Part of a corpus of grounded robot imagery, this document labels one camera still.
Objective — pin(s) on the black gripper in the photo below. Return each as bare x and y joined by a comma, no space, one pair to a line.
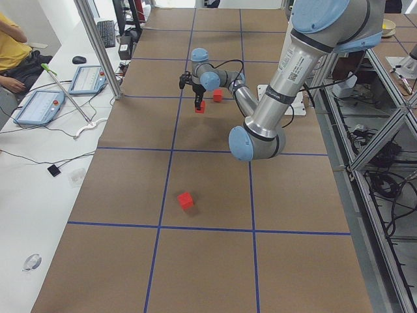
197,90

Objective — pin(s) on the red block moved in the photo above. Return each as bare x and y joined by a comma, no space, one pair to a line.
201,107
217,95

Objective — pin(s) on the red block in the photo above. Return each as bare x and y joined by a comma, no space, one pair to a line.
185,200

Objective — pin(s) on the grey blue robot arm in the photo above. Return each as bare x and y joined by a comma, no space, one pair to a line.
317,29

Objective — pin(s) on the teach pendant far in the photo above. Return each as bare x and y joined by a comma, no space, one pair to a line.
87,80

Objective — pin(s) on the teach pendant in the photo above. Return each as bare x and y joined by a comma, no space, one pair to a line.
87,80
40,108

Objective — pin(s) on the black keyboard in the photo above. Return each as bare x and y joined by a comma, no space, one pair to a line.
106,31

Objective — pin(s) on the brown paper table mat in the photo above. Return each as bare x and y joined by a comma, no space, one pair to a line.
265,236

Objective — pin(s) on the black computer mouse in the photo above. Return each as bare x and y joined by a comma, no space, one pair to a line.
77,60

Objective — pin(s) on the teach pendant near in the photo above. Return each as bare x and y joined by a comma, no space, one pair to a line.
40,108

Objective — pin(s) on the metal rod green tip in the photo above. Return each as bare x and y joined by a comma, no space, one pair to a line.
53,75

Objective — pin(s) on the small black square pad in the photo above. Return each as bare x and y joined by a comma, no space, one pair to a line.
54,170

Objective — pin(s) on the person in yellow shirt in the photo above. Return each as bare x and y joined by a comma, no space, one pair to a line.
21,65

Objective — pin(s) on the yellow white bowl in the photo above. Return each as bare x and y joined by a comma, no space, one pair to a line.
388,28

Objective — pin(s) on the clear tape roll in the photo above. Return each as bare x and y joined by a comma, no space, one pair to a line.
32,262

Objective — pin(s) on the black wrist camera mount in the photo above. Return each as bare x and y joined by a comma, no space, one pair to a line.
185,79

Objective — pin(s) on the aluminium frame post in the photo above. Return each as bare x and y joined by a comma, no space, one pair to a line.
89,24

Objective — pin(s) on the aluminium frame rack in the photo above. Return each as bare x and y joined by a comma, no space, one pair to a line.
368,119

